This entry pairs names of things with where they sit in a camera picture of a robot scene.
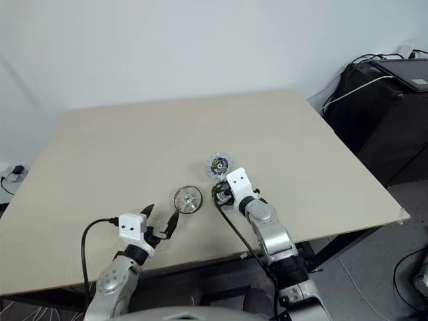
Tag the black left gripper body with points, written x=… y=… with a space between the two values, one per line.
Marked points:
x=154 y=235

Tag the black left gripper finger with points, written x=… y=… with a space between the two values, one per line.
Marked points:
x=172 y=223
x=149 y=211

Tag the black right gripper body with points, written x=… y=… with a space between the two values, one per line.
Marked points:
x=224 y=197

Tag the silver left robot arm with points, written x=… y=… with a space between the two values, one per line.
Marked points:
x=113 y=277

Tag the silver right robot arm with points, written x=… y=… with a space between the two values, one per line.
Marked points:
x=274 y=234

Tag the grey robot torso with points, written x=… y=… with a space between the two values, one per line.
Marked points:
x=187 y=314

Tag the black cabinet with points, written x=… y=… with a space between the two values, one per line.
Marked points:
x=378 y=127

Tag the silver machine part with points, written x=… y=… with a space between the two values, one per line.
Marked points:
x=422 y=281

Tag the black laptop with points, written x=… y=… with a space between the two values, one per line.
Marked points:
x=404 y=72

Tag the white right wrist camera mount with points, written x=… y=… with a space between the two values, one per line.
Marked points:
x=239 y=187

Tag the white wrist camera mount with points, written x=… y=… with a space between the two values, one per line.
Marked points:
x=132 y=227
x=239 y=187

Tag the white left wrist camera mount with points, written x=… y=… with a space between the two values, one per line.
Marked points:
x=132 y=227

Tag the black table leg frame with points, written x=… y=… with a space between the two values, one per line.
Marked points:
x=337 y=249

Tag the white wall plug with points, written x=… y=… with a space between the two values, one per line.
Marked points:
x=407 y=51

